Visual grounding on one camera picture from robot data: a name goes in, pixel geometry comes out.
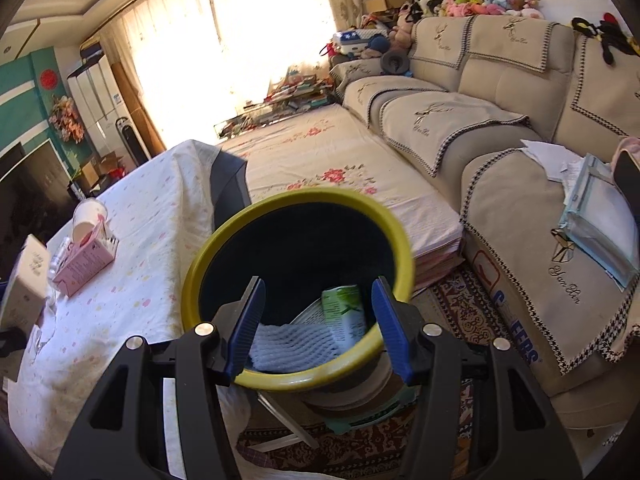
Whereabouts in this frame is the green white wrapper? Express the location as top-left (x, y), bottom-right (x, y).
top-left (321, 285), bottom-right (367, 353)

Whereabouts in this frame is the yellow rimmed trash bin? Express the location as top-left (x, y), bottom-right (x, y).
top-left (180, 186), bottom-right (417, 394)

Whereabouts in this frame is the white small box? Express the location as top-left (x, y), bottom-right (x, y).
top-left (1, 234), bottom-right (51, 337)

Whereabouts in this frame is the pink strawberry milk carton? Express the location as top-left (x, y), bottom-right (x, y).
top-left (52, 220), bottom-right (119, 297)

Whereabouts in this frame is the white plastic bottle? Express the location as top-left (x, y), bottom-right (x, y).
top-left (48, 236), bottom-right (73, 280)

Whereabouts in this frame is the white paper cup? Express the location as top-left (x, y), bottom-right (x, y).
top-left (72, 198), bottom-right (108, 243)

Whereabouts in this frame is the white dotted tablecloth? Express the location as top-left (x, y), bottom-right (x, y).
top-left (8, 141), bottom-right (250, 472)

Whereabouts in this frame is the clear plastic document pouch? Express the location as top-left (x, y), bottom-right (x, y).
top-left (558, 154), bottom-right (639, 288)

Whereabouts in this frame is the large black television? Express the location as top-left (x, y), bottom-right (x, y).
top-left (0, 141), bottom-right (78, 281)

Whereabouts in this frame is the black tower fan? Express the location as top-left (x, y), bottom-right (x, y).
top-left (115, 117), bottom-right (150, 166)

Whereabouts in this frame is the artificial flower bunch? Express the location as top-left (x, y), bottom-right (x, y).
top-left (49, 96), bottom-right (86, 144)

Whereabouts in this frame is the beige sofa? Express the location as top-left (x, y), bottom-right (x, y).
top-left (331, 15), bottom-right (639, 467)

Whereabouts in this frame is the low cluttered glass table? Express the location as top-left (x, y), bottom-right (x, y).
top-left (215, 76), bottom-right (335, 140)

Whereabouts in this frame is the cream window curtain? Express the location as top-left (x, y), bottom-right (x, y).
top-left (99, 0), bottom-right (362, 148)

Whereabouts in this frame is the plush toy pile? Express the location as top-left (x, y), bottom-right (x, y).
top-left (319, 0), bottom-right (544, 61)

